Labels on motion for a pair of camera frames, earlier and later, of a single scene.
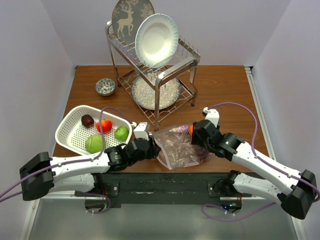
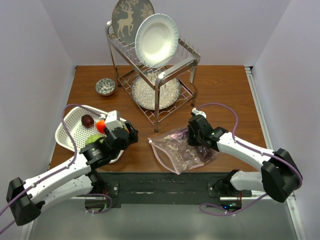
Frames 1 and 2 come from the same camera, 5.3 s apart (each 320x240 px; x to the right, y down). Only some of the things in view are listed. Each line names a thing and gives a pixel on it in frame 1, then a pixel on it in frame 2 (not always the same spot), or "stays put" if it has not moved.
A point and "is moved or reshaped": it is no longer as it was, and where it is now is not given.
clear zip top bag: (177, 151) is moved or reshaped
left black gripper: (154, 150) -> (133, 137)
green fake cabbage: (94, 143) stays put
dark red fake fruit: (87, 121) stays put
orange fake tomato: (106, 126) stays put
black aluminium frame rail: (166, 188) stays put
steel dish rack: (155, 94) stays put
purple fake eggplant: (182, 128) -> (182, 135)
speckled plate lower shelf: (144, 94) stays put
